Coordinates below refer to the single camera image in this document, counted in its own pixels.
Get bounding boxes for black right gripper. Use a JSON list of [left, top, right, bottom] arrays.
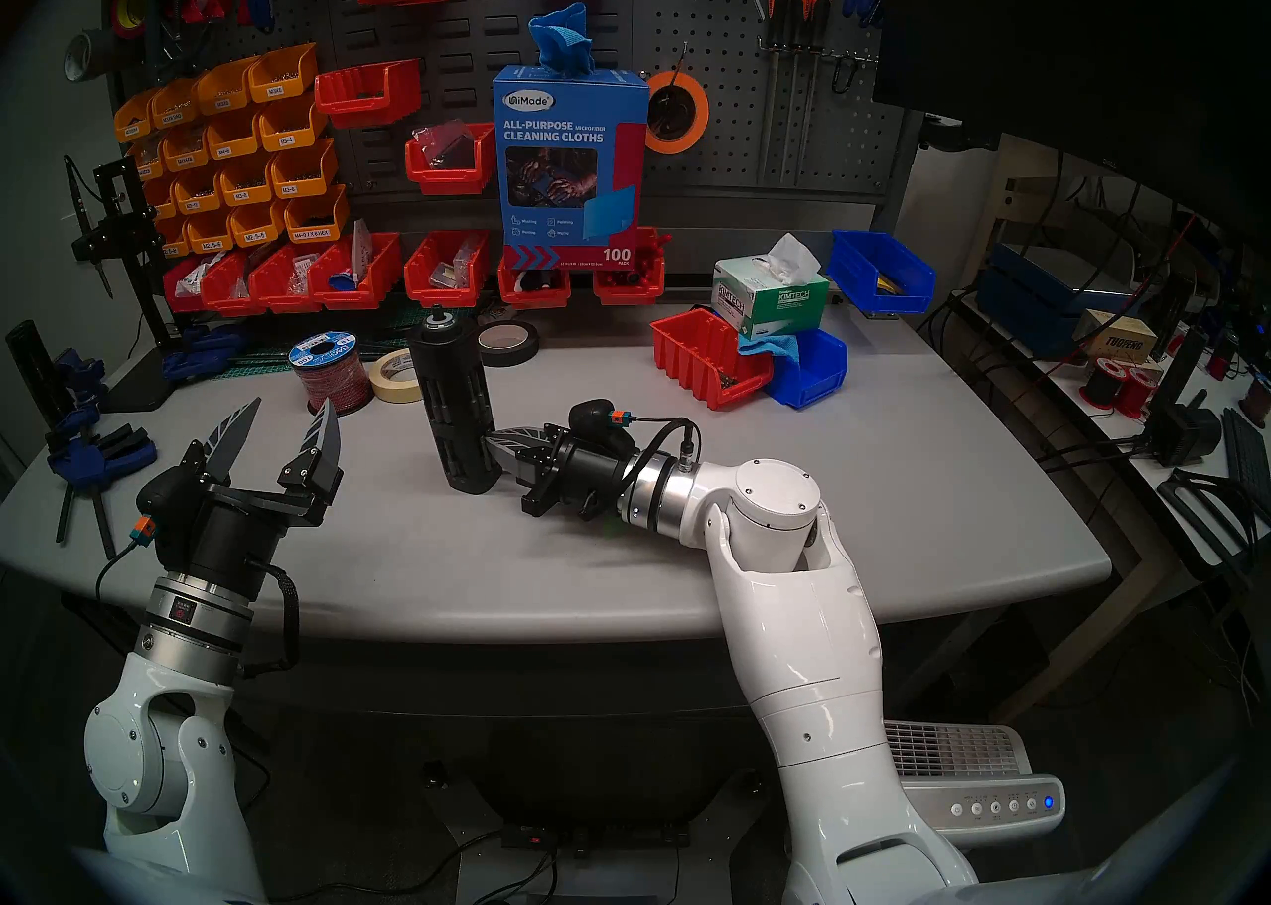
[[483, 424, 648, 527]]

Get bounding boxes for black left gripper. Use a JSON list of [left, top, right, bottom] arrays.
[[162, 398, 346, 606]]

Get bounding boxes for green cutting mat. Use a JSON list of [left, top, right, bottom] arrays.
[[213, 302, 478, 380]]

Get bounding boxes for black tape roll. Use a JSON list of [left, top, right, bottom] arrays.
[[477, 319, 540, 368]]

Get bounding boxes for beige masking tape roll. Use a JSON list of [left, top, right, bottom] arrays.
[[369, 349, 423, 405]]

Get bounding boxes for orange bin labelled M2.5-5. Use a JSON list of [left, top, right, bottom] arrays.
[[227, 201, 289, 248]]

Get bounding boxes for orange bin labelled M4-0.7 HEX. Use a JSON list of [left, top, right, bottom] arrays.
[[284, 184, 351, 244]]

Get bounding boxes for black metal stand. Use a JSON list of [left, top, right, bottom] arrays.
[[65, 153, 180, 415]]

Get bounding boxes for orange bin labelled M3-8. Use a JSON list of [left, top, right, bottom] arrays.
[[216, 156, 275, 207]]

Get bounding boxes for orange bin labelled M3-12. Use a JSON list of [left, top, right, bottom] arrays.
[[172, 166, 224, 215]]

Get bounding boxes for green white Kimtech box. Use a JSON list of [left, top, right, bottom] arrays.
[[713, 256, 831, 338]]

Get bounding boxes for orange bin labelled M3-6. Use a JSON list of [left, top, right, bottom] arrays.
[[269, 139, 339, 198]]

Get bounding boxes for small blue plastic bin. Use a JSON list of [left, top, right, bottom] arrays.
[[770, 327, 849, 410]]

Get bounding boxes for orange bin labelled M4X4X6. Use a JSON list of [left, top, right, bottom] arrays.
[[161, 124, 212, 171]]

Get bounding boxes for orange bin labelled M4-6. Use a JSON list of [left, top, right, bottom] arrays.
[[206, 109, 264, 161]]

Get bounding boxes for clear bag dark parts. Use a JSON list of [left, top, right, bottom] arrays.
[[415, 121, 476, 169]]

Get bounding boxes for blue cleaning cloths box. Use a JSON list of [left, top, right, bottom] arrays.
[[494, 65, 651, 271]]

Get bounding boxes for orange bin labelled M3-4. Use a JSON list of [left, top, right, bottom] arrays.
[[258, 92, 329, 151]]

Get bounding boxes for orange bin labelled M3X8 BAD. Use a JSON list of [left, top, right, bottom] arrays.
[[151, 77, 205, 130]]

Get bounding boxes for orange bin labelled M3X5X4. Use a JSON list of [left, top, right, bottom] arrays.
[[114, 89, 160, 141]]

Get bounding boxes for orange bin labelled M3X6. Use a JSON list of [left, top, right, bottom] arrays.
[[247, 42, 319, 103]]

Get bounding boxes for orange tape roll on pegboard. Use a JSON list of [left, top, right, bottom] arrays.
[[645, 69, 712, 156]]

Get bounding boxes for large blue plastic bin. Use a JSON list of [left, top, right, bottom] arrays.
[[827, 230, 937, 316]]

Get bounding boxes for black power strip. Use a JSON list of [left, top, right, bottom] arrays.
[[501, 822, 691, 854]]

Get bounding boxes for blue microfiber cloth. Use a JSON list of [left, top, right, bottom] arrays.
[[528, 3, 597, 78]]

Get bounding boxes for dark metal C-clamp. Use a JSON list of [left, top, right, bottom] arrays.
[[144, 0, 224, 80]]

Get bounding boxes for dark grey pegboard back panel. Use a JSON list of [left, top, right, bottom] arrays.
[[99, 0, 910, 209]]

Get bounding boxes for dark blue case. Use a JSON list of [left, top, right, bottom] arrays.
[[976, 243, 1143, 363]]

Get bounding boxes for white air purifier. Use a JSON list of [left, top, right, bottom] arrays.
[[884, 719, 1066, 849]]

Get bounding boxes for wooden side table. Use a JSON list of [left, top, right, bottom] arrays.
[[953, 134, 1271, 725]]

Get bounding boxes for small cardboard box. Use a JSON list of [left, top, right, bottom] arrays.
[[1072, 309, 1160, 365]]

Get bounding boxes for black power adapter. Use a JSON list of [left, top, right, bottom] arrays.
[[1142, 397, 1224, 467]]

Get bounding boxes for black monitor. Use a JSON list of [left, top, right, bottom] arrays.
[[874, 0, 1271, 249]]

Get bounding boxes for black keyboard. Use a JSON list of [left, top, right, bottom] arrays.
[[1219, 407, 1271, 507]]

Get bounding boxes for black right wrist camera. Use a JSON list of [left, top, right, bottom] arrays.
[[568, 400, 636, 447]]

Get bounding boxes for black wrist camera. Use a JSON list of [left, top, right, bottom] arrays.
[[136, 464, 210, 529], [568, 400, 636, 447]]

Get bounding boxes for red wire spool blue label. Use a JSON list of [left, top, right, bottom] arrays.
[[288, 330, 374, 416]]

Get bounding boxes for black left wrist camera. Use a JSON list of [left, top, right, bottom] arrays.
[[136, 464, 210, 529]]

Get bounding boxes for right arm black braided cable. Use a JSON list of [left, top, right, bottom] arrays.
[[606, 418, 703, 522]]

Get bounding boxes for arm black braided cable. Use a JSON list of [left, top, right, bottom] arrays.
[[606, 418, 703, 522], [243, 560, 301, 678]]

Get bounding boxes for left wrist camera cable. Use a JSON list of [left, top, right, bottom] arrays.
[[94, 516, 160, 606]]

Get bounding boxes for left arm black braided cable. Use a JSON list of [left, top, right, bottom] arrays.
[[243, 560, 301, 678]]

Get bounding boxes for blue clamp black handles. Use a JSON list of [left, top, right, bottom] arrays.
[[45, 421, 158, 561]]

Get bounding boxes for black bar clamp blue handle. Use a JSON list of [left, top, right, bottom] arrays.
[[5, 319, 105, 427]]

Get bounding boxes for grey duct tape roll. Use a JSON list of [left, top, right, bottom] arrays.
[[65, 27, 120, 82]]

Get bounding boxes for small red wire spool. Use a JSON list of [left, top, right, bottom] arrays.
[[1080, 357, 1126, 408], [1114, 367, 1161, 419]]

